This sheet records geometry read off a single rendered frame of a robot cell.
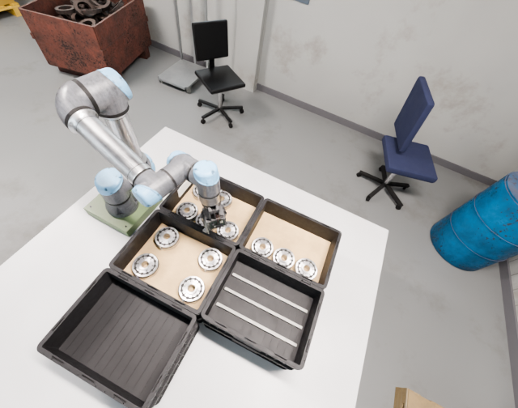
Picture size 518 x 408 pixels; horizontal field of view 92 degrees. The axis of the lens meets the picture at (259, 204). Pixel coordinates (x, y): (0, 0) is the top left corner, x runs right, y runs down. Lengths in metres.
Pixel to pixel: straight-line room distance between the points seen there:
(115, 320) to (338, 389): 0.92
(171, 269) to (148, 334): 0.25
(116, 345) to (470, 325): 2.47
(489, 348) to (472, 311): 0.26
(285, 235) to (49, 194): 2.07
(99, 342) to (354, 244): 1.25
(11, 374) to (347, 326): 1.33
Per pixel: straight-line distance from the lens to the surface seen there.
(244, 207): 1.29
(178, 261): 1.17
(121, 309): 1.16
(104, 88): 1.02
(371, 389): 2.16
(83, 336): 1.19
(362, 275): 1.46
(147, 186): 0.80
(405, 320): 2.39
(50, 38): 3.77
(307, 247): 1.25
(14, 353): 1.43
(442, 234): 2.79
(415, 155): 2.71
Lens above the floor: 1.91
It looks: 55 degrees down
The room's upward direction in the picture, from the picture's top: 14 degrees clockwise
